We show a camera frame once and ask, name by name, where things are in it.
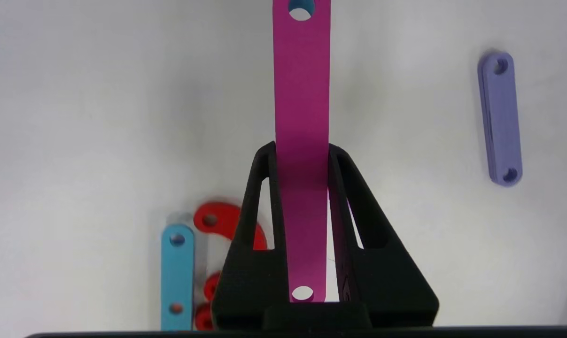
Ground cyan long flat bar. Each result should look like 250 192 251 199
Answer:
160 223 195 331

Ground pink long bar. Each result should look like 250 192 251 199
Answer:
272 0 332 303

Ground purple short bar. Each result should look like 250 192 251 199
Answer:
477 51 523 187

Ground large red arc piece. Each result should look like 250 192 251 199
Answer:
193 201 268 302
194 303 214 331

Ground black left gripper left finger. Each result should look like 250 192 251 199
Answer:
211 141 293 329

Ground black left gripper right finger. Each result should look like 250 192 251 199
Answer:
328 143 440 328

